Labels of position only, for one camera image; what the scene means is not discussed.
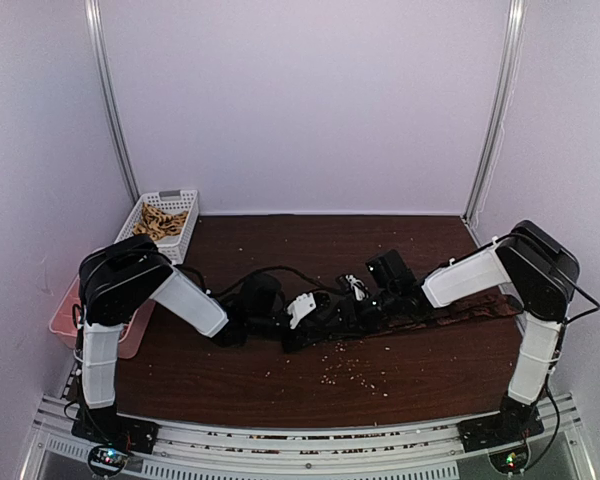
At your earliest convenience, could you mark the aluminium front rail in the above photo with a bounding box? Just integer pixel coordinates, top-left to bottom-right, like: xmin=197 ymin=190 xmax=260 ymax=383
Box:
xmin=16 ymin=394 xmax=600 ymax=479

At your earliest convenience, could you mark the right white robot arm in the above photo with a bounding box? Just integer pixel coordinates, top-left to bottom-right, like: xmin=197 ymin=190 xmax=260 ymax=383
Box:
xmin=336 ymin=220 xmax=600 ymax=442

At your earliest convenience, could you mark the white perforated plastic basket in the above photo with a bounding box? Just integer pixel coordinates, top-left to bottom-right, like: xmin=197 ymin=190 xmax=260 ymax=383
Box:
xmin=115 ymin=190 xmax=199 ymax=264

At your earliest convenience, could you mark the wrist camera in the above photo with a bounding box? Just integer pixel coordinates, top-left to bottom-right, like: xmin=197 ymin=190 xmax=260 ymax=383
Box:
xmin=285 ymin=291 xmax=331 ymax=330
xmin=336 ymin=274 xmax=370 ymax=302

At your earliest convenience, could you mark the aluminium frame post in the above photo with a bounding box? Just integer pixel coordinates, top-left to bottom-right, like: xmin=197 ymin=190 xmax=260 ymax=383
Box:
xmin=463 ymin=0 xmax=526 ymax=230
xmin=84 ymin=0 xmax=140 ymax=202

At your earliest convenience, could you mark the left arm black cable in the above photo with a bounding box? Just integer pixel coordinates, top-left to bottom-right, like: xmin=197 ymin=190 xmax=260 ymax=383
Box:
xmin=199 ymin=264 xmax=341 ymax=301

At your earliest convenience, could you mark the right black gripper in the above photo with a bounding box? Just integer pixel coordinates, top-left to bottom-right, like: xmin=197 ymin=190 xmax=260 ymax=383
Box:
xmin=320 ymin=286 xmax=400 ymax=338

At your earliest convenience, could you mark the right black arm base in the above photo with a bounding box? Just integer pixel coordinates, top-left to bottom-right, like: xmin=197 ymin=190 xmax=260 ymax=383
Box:
xmin=457 ymin=395 xmax=544 ymax=452

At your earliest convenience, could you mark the left aluminium frame post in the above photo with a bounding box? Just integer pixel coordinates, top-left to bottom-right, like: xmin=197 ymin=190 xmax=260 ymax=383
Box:
xmin=84 ymin=0 xmax=140 ymax=202

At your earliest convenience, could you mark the leopard print tie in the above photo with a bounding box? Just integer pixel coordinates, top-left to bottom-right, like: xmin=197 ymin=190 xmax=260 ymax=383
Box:
xmin=132 ymin=203 xmax=188 ymax=242

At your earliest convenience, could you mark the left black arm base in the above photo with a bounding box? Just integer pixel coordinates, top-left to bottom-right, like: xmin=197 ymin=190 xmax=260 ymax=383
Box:
xmin=71 ymin=403 xmax=159 ymax=454

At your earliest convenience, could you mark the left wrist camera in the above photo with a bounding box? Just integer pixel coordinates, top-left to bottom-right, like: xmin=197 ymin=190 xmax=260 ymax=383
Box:
xmin=285 ymin=291 xmax=331 ymax=330

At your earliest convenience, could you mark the right aluminium frame post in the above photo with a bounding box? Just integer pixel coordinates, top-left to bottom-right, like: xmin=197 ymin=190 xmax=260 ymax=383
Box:
xmin=463 ymin=0 xmax=526 ymax=230

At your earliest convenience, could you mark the pink divided plastic box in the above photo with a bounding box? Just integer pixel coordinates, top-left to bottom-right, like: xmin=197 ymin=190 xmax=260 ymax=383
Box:
xmin=49 ymin=277 xmax=155 ymax=360

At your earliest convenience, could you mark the dark red patterned tie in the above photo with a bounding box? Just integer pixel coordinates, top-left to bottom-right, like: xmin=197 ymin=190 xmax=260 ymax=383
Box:
xmin=329 ymin=293 xmax=524 ymax=344

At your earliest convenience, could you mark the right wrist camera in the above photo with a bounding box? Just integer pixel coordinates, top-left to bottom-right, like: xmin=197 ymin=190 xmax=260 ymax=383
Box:
xmin=336 ymin=274 xmax=370 ymax=302

